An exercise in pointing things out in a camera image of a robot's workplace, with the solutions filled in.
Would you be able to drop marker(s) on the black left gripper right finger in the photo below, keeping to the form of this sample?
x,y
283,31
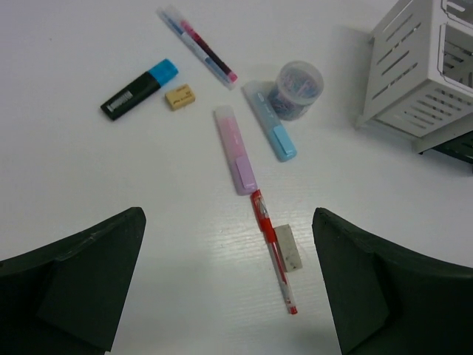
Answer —
x,y
387,299

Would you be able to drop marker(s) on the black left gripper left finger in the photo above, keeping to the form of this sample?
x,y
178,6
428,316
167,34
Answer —
x,y
67,297

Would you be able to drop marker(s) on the red gel pen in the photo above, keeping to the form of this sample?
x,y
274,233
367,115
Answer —
x,y
269,233

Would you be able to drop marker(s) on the white dirty eraser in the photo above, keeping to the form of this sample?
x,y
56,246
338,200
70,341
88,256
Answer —
x,y
288,248

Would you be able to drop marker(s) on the black slotted organizer container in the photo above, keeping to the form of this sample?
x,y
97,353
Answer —
x,y
459,147

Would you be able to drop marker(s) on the pastel pink highlighter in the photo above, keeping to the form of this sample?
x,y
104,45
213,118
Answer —
x,y
235,152

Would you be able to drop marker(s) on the white slotted organizer container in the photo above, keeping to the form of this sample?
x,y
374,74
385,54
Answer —
x,y
420,78

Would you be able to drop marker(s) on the tan eraser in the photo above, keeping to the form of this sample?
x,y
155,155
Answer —
x,y
180,97

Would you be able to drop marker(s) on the clear jar of paperclips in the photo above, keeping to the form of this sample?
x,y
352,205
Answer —
x,y
297,86

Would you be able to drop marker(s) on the pastel blue highlighter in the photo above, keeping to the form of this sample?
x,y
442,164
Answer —
x,y
275,132

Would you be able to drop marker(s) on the blue and black highlighter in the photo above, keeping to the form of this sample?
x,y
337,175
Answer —
x,y
139,89

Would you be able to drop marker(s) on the double-ended pink blue marker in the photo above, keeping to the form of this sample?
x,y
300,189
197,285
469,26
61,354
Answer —
x,y
181,26

